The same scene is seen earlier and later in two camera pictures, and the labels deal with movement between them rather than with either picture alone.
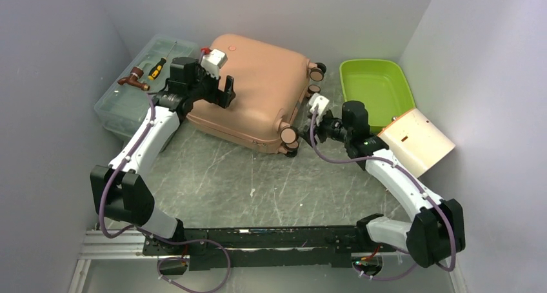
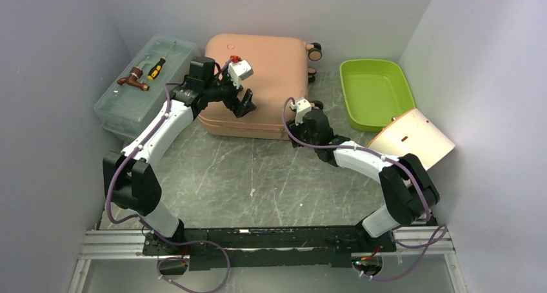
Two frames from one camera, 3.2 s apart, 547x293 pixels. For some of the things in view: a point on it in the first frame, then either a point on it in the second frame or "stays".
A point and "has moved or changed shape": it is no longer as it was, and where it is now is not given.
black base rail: (216, 249) stays
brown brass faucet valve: (133, 79) stays
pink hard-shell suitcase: (271, 88) has moved or changed shape
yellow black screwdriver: (156, 70) stays
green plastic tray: (381, 84) stays
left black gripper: (218, 97) to (242, 108)
